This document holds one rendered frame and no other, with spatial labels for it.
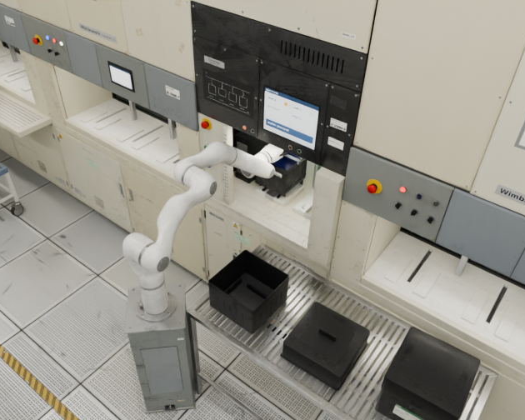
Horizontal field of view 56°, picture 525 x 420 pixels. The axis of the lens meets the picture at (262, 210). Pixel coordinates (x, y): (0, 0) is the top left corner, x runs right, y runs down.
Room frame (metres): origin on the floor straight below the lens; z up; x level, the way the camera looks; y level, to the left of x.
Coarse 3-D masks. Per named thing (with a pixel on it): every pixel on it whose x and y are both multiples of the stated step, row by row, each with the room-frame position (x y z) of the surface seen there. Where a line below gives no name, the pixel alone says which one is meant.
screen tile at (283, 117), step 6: (270, 96) 1.98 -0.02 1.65; (270, 102) 1.98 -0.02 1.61; (276, 102) 1.96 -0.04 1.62; (282, 102) 1.94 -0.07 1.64; (288, 102) 1.92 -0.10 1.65; (282, 108) 1.93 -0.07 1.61; (288, 108) 1.92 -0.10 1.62; (270, 114) 1.97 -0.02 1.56; (276, 114) 1.95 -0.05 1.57; (282, 114) 1.93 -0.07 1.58; (288, 114) 1.92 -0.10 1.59; (282, 120) 1.93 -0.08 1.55
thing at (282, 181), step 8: (296, 160) 2.22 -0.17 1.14; (304, 160) 2.26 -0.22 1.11; (280, 168) 2.17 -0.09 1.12; (296, 168) 2.22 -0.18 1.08; (304, 168) 2.30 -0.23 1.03; (256, 176) 2.27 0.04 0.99; (272, 176) 2.20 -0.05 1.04; (280, 176) 2.17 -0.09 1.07; (288, 176) 2.16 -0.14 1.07; (296, 176) 2.23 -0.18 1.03; (304, 176) 2.30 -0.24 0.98; (264, 184) 2.23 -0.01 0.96; (272, 184) 2.20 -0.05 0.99; (280, 184) 2.17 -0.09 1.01; (288, 184) 2.17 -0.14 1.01; (296, 184) 2.23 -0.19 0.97; (280, 192) 2.17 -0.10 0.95
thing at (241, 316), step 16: (240, 256) 1.70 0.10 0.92; (256, 256) 1.69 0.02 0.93; (224, 272) 1.61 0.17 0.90; (240, 272) 1.70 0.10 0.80; (256, 272) 1.69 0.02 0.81; (272, 272) 1.63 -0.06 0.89; (224, 288) 1.60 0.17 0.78; (240, 288) 1.62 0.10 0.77; (256, 288) 1.60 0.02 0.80; (272, 288) 1.62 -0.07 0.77; (224, 304) 1.45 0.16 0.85; (240, 304) 1.40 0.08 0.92; (256, 304) 1.52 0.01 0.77; (272, 304) 1.47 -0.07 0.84; (240, 320) 1.40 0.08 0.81; (256, 320) 1.37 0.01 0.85
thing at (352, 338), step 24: (312, 312) 1.41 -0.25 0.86; (336, 312) 1.42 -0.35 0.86; (288, 336) 1.28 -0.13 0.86; (312, 336) 1.29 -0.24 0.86; (336, 336) 1.27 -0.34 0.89; (360, 336) 1.29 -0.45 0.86; (288, 360) 1.22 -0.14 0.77; (312, 360) 1.17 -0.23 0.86; (336, 360) 1.17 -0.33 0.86; (336, 384) 1.10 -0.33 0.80
